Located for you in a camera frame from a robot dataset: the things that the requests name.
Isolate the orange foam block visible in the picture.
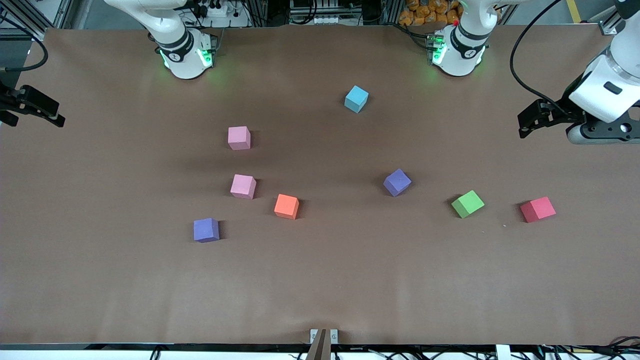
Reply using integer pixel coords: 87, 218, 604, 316
274, 194, 300, 221

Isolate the red foam block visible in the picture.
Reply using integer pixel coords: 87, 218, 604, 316
520, 196, 557, 224

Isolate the purple foam block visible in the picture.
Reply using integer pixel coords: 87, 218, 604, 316
383, 168, 413, 197
193, 218, 221, 244

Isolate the pink foam block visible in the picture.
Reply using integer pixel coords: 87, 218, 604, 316
230, 174, 257, 200
228, 126, 251, 151

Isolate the white grey rack device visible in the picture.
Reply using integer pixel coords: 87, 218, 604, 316
290, 0, 341, 25

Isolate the bag of orange items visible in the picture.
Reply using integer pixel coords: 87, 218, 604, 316
398, 0, 463, 27

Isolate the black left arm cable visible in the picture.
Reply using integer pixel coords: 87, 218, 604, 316
509, 0, 581, 109

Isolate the white power strip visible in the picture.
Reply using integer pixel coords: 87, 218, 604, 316
192, 0, 251, 28

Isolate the metal table edge bracket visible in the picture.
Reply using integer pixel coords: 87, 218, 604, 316
310, 328, 339, 345

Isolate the light blue foam block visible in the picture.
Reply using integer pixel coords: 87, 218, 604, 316
344, 85, 370, 114

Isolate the brown paper table cover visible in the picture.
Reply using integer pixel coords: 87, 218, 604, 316
0, 25, 640, 346

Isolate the aluminium frame profile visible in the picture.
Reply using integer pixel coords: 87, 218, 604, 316
597, 7, 626, 36
0, 0, 76, 41

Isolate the green foam block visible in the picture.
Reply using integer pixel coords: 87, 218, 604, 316
451, 190, 485, 219

